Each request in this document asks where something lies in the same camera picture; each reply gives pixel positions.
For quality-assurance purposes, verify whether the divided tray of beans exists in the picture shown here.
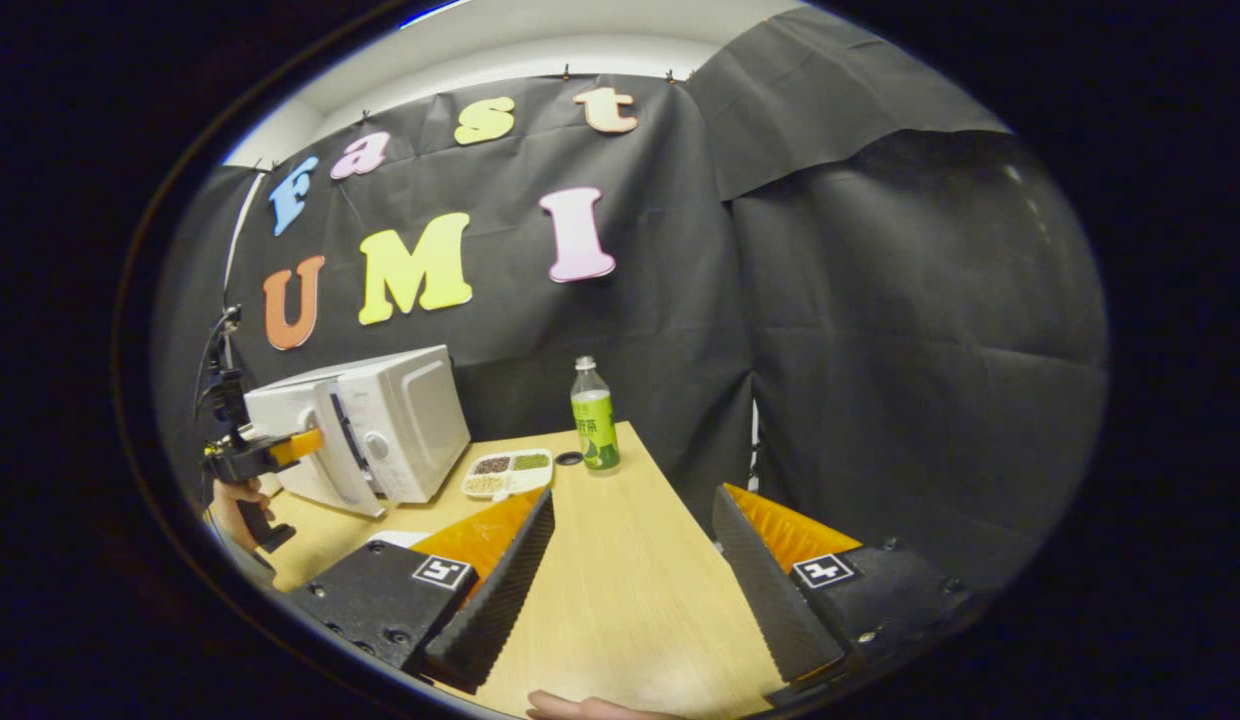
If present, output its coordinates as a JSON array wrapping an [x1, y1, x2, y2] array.
[[461, 448, 554, 503]]

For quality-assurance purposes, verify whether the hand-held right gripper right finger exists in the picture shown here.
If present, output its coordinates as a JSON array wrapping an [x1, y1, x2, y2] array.
[[712, 484, 981, 703]]

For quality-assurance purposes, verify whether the white microwave oven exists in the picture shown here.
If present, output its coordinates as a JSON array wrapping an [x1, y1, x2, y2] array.
[[242, 345, 473, 519]]

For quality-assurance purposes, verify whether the green tea bottle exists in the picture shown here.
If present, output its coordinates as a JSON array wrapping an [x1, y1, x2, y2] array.
[[570, 356, 621, 473]]

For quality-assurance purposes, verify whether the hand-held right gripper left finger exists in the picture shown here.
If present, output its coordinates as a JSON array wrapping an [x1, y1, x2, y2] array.
[[285, 487, 558, 695]]

